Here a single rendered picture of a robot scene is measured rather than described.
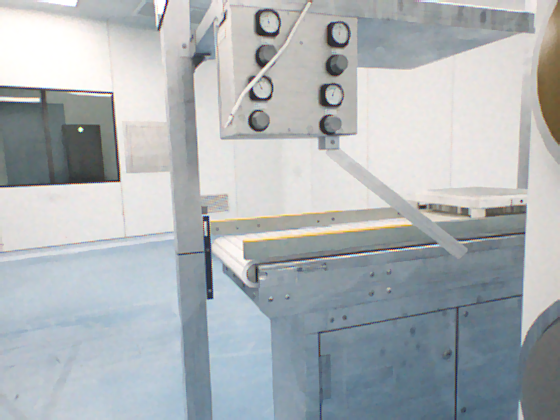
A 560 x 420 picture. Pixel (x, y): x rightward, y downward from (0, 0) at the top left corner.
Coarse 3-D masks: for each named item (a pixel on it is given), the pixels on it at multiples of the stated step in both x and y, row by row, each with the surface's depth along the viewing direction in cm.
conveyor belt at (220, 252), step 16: (352, 224) 108; (368, 224) 107; (384, 224) 106; (224, 240) 92; (240, 240) 91; (432, 240) 86; (224, 256) 84; (240, 256) 77; (288, 256) 75; (304, 256) 76; (240, 272) 73
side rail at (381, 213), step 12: (288, 216) 102; (300, 216) 103; (312, 216) 104; (324, 216) 105; (336, 216) 106; (348, 216) 108; (360, 216) 109; (372, 216) 110; (384, 216) 111; (396, 216) 113; (216, 228) 96; (228, 228) 97; (240, 228) 98; (252, 228) 99; (264, 228) 100; (276, 228) 101; (288, 228) 102
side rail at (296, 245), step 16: (448, 224) 85; (464, 224) 86; (480, 224) 88; (496, 224) 89; (512, 224) 91; (272, 240) 72; (288, 240) 73; (304, 240) 74; (320, 240) 75; (336, 240) 76; (352, 240) 77; (368, 240) 79; (384, 240) 80; (400, 240) 81; (416, 240) 83; (256, 256) 71; (272, 256) 72
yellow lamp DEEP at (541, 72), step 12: (552, 12) 4; (552, 24) 4; (552, 36) 4; (540, 48) 5; (552, 48) 4; (540, 60) 4; (552, 60) 4; (540, 72) 5; (552, 72) 4; (540, 84) 5; (552, 84) 4; (540, 96) 5; (552, 96) 4; (552, 108) 4; (552, 120) 4; (552, 132) 4
